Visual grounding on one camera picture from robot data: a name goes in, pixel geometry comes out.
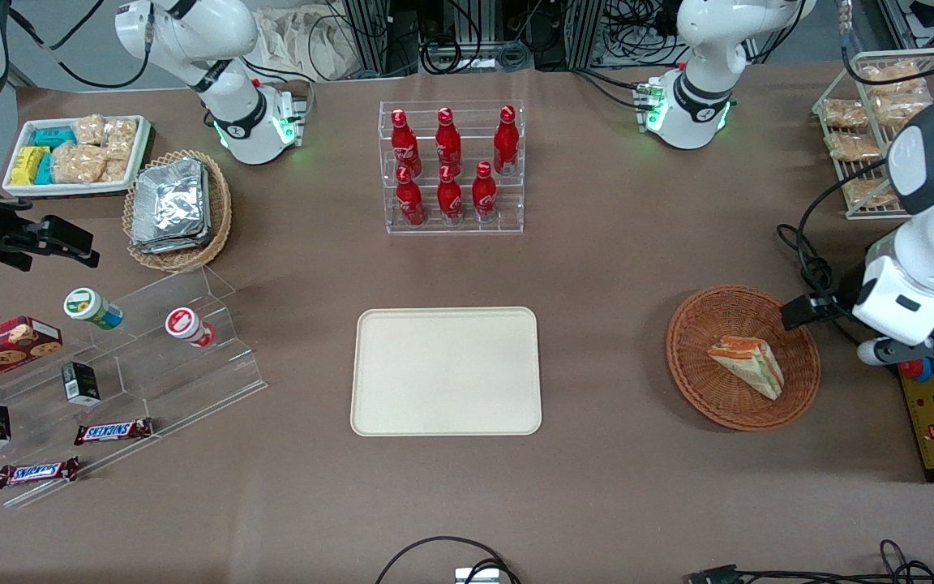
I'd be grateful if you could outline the white rectangular snack tray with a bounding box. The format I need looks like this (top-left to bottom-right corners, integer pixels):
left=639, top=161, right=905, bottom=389
left=2, top=114, right=152, bottom=198

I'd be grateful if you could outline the yellow snack packet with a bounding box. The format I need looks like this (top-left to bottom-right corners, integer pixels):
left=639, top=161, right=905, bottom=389
left=11, top=146, right=48, bottom=187

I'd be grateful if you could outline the silver foil pack stack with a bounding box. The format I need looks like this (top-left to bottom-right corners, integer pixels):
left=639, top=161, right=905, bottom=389
left=130, top=158, right=213, bottom=255

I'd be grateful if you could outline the clear acrylic step display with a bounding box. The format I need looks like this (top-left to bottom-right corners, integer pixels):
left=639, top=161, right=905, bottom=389
left=0, top=265, right=268, bottom=509

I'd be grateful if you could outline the black looped cable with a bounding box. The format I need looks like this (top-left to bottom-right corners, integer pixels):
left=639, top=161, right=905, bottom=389
left=375, top=535, right=521, bottom=584

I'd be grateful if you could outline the grey metal gripper mount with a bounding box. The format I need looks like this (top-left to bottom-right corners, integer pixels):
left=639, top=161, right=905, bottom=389
left=875, top=312, right=934, bottom=367

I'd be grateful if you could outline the black cable with connector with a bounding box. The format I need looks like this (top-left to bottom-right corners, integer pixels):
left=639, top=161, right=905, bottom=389
left=686, top=539, right=934, bottom=584

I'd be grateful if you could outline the oval wicker basket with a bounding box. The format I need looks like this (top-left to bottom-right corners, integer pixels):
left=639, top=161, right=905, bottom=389
left=122, top=150, right=234, bottom=273

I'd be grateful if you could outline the white wire rack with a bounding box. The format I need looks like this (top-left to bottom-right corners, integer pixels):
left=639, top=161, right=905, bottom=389
left=811, top=48, right=934, bottom=221

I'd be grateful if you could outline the beige plastic tray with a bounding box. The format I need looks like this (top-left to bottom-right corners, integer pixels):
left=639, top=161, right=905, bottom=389
left=351, top=307, right=542, bottom=437

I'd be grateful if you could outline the plastic-wrapped triangle sandwich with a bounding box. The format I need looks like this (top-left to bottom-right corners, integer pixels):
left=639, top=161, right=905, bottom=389
left=707, top=335, right=785, bottom=401

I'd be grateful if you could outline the round brown wicker basket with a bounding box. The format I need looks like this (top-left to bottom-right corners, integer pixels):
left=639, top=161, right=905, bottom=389
left=666, top=285, right=822, bottom=432

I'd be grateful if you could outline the clear acrylic bottle rack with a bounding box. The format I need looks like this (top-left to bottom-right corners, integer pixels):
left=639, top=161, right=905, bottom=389
left=378, top=100, right=526, bottom=236

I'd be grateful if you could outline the green-lidded cup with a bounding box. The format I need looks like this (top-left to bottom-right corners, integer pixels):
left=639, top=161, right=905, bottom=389
left=63, top=287, right=124, bottom=331

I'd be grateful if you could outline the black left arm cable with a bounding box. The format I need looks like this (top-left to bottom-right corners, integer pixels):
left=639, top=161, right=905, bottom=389
left=776, top=158, right=899, bottom=341

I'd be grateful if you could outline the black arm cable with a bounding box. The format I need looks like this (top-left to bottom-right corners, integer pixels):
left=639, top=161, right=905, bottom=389
left=6, top=0, right=153, bottom=91
left=776, top=158, right=899, bottom=341

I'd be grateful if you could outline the red-lidded cup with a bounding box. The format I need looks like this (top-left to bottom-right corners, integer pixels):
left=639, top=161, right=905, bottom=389
left=165, top=307, right=217, bottom=349

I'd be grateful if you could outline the snickers bar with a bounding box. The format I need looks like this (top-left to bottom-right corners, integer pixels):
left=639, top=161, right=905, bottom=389
left=0, top=457, right=81, bottom=490
left=73, top=417, right=154, bottom=447

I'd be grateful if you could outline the bagged bread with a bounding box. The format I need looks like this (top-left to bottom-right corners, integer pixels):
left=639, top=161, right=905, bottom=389
left=827, top=131, right=883, bottom=162
left=843, top=178, right=899, bottom=208
left=872, top=92, right=934, bottom=127
left=859, top=62, right=927, bottom=95
left=821, top=98, right=870, bottom=130

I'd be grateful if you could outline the beige cloth bag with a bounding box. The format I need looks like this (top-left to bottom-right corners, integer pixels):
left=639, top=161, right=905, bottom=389
left=255, top=6, right=364, bottom=82

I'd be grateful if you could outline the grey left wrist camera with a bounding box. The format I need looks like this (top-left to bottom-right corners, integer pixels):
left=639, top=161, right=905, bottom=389
left=856, top=337, right=902, bottom=367

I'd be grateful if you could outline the red cola bottle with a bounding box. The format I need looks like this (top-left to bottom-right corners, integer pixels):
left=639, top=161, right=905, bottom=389
left=435, top=107, right=463, bottom=174
left=493, top=105, right=520, bottom=175
left=436, top=165, right=465, bottom=226
left=471, top=161, right=499, bottom=225
left=390, top=108, right=422, bottom=176
left=396, top=165, right=426, bottom=227

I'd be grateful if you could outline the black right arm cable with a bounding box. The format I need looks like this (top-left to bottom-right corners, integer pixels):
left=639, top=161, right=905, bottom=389
left=6, top=0, right=153, bottom=91

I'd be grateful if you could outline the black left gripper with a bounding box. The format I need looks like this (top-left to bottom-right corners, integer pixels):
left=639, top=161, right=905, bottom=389
left=782, top=264, right=870, bottom=330

